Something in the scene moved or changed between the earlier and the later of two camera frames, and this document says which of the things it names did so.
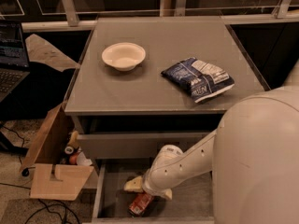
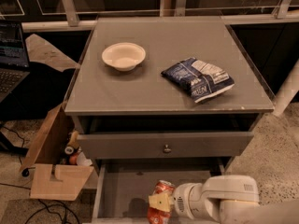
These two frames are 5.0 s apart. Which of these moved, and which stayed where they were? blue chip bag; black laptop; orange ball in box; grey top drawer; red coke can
Moved: red coke can
Stayed: grey top drawer; black laptop; blue chip bag; orange ball in box
